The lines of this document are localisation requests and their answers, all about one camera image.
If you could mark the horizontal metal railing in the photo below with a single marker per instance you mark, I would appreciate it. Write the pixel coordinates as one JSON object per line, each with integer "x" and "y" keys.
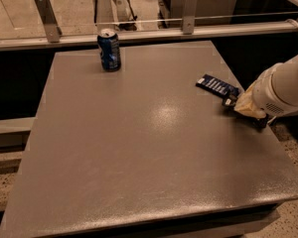
{"x": 165, "y": 35}

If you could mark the black chocolate rxbar wrapper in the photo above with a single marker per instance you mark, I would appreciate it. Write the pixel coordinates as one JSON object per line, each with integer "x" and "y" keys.
{"x": 229, "y": 103}

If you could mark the left metal rail bracket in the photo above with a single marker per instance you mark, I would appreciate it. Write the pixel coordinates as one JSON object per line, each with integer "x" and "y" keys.
{"x": 49, "y": 21}

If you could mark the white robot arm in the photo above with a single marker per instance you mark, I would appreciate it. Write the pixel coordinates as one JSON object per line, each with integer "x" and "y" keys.
{"x": 274, "y": 93}

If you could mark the metal rail bracket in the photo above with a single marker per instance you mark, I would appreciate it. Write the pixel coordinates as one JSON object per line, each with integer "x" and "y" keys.
{"x": 49, "y": 21}
{"x": 188, "y": 19}

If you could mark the blue blueberry rxbar wrapper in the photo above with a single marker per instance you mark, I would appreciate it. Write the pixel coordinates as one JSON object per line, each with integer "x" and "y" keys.
{"x": 217, "y": 87}

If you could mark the right metal rail bracket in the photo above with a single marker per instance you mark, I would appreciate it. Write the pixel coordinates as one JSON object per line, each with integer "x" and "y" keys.
{"x": 188, "y": 19}

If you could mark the blue soda can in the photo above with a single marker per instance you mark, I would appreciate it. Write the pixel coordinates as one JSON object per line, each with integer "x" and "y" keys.
{"x": 108, "y": 43}

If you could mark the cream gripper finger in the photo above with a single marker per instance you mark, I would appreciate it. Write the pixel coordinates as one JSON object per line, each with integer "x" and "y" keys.
{"x": 247, "y": 107}

